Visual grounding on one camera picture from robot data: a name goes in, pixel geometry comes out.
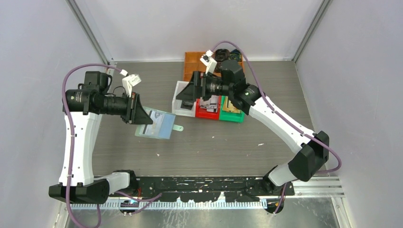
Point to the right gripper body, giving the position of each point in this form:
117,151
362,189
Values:
200,79

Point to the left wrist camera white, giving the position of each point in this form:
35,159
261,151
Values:
129,81

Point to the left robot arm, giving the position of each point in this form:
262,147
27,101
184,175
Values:
87,104

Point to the black rolled item top-left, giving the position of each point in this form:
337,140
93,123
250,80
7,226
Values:
221,55

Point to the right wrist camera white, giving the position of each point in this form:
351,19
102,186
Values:
208,60

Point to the white silver cards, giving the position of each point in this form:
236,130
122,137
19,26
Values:
210,105

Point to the black cards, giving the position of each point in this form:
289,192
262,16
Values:
187,105

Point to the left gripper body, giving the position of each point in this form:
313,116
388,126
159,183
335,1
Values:
130,110

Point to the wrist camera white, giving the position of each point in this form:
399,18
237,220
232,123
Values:
129,81
208,60

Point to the green card holder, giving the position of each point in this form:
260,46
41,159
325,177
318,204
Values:
162,126

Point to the orange compartment tray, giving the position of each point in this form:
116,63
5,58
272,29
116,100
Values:
192,63

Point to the gold cards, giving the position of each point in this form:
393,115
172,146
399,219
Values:
227,106

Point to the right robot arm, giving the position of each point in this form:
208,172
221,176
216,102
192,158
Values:
310,148

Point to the white VIP card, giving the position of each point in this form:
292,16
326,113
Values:
153,130

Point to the dark green rolled item top-right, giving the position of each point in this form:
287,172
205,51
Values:
236,55

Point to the green plastic bin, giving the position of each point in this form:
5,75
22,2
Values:
231,117

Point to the red plastic bin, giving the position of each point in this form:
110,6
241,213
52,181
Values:
203,113

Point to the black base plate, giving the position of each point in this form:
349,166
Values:
203,189

